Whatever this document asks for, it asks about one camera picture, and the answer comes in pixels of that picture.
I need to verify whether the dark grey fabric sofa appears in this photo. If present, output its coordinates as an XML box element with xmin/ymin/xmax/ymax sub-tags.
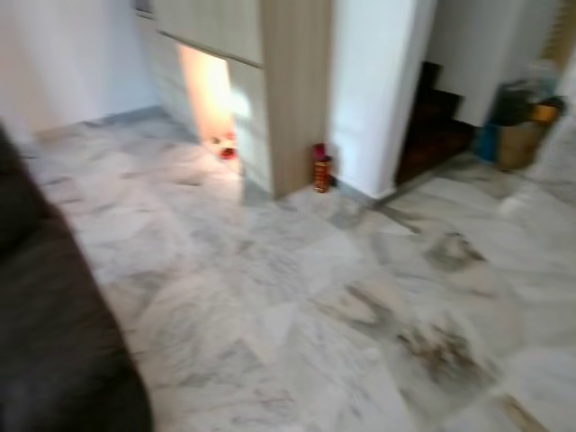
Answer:
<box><xmin>0</xmin><ymin>121</ymin><xmax>154</xmax><ymax>432</ymax></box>

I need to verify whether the brown box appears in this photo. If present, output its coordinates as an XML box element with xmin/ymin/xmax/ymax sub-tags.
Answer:
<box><xmin>497</xmin><ymin>103</ymin><xmax>559</xmax><ymax>172</ymax></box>

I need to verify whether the red brown vase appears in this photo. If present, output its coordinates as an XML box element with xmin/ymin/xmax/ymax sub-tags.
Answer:
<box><xmin>311</xmin><ymin>142</ymin><xmax>334</xmax><ymax>194</ymax></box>

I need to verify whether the light wood cabinet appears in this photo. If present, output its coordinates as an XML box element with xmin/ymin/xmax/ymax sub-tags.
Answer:
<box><xmin>135</xmin><ymin>0</ymin><xmax>334</xmax><ymax>199</ymax></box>

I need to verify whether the dark bag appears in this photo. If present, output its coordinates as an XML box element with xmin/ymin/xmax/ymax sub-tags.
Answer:
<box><xmin>490</xmin><ymin>61</ymin><xmax>566</xmax><ymax>127</ymax></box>

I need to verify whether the dark wooden staircase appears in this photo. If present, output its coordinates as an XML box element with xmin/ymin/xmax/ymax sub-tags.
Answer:
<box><xmin>394</xmin><ymin>61</ymin><xmax>476</xmax><ymax>187</ymax></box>

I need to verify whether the blue container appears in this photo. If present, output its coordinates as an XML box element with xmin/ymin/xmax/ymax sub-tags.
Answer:
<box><xmin>474</xmin><ymin>121</ymin><xmax>501</xmax><ymax>163</ymax></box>

